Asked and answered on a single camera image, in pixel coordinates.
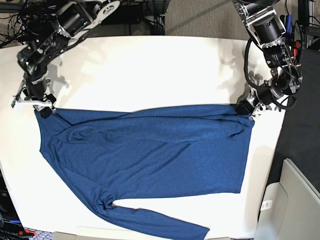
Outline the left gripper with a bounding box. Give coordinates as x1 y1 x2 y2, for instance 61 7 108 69
235 86 280 121

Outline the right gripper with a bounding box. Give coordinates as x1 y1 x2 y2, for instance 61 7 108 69
15 82 57 118

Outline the blue long-sleeve shirt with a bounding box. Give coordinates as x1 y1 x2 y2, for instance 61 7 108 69
35 104 254 240

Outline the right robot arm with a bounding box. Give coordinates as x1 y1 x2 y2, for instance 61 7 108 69
10 0 121 118

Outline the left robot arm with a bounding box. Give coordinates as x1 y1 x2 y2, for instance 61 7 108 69
232 0 303 119

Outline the red clamp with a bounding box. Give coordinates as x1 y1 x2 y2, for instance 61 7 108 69
293 40 303 62

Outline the white barcode tag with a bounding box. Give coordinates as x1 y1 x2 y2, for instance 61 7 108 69
260 199 273 211

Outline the grey plastic bin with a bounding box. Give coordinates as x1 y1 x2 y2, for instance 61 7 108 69
254 158 320 240

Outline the black box with label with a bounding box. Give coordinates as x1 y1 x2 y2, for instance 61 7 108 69
0 174 23 240

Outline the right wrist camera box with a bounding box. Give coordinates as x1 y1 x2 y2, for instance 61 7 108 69
9 96 20 109

